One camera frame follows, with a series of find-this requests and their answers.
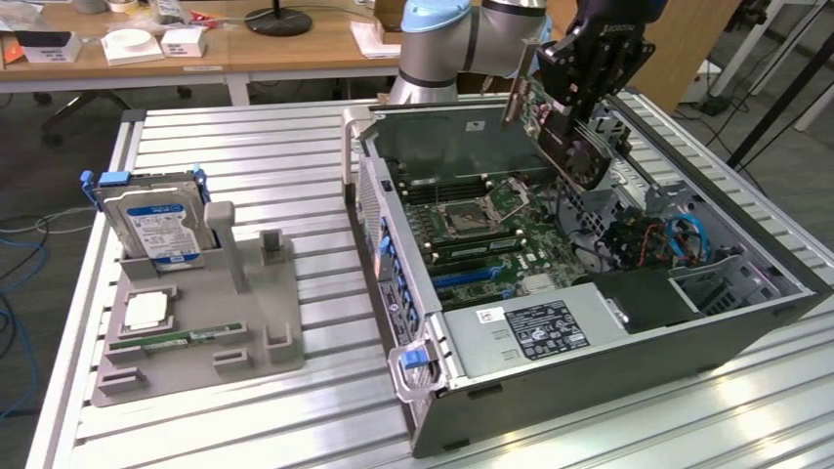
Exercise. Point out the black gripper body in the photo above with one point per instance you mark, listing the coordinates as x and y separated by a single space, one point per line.
619 24

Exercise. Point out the black tripod pole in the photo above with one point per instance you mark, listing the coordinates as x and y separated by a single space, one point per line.
782 100

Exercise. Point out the white box red dot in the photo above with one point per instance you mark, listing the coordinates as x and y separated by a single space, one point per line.
701 88

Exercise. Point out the graphics card with metal bracket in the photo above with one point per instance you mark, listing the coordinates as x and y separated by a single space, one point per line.
583 161

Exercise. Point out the grey metal drive cage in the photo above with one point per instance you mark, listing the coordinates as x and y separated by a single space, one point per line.
717 288

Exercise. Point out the white table frame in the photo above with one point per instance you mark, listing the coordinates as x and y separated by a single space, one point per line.
741 49

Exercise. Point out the white paper stack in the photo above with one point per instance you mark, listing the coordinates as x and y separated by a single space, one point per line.
371 41

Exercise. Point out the grey power supply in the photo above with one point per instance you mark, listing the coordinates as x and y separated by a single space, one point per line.
475 342

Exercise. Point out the grey parts rack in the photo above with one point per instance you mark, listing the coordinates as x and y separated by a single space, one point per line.
221 342

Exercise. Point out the installed RAM stick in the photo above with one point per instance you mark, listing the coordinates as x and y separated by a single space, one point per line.
475 243
475 253

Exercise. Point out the metal socket cover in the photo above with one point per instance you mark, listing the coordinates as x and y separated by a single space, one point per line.
515 193

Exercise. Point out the black office chair base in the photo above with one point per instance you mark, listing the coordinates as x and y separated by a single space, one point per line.
65 112

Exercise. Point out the black floor block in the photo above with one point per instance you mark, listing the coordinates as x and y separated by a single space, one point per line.
717 106

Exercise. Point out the silver chipset heat sink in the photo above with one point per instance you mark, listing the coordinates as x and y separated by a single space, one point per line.
539 284

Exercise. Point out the silver CPU chip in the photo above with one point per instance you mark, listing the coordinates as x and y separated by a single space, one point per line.
144 311

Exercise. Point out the open black PC case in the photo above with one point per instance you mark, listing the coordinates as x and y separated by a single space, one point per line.
586 391

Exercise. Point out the wooden cabinet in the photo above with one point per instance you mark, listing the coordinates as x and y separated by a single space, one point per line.
690 49

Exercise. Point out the blue expansion slot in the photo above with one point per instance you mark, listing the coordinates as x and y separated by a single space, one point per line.
466 277

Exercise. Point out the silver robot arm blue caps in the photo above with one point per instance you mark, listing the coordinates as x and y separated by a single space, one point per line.
443 49

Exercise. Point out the small white cardboard box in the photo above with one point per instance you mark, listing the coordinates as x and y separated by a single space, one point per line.
183 44

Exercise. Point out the black lamp base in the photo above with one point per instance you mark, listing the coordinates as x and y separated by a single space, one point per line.
279 22

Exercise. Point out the white box on desk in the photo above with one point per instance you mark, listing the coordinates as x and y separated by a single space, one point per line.
129 46

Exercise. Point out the white box black lid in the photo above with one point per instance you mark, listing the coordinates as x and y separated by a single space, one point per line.
48 54

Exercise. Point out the green motherboard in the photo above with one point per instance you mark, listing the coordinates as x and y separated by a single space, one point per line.
547 254

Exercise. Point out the orange box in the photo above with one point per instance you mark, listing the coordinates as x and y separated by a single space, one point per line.
9 54

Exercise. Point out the green RAM stick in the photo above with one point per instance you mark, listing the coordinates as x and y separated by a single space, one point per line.
176 338

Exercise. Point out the CPU socket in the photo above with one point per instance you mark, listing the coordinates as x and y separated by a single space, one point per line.
466 216

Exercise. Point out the blue case latch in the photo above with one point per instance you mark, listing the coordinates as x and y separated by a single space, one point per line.
411 360

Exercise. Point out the hard disk in blue carrier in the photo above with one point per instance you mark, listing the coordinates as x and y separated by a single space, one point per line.
156 229

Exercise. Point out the brown cardboard box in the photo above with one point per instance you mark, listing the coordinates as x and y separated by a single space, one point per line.
387 14

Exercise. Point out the wooden desk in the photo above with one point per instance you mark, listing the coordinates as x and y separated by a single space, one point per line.
294 54

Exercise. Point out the grey cup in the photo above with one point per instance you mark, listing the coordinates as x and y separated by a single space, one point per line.
89 6

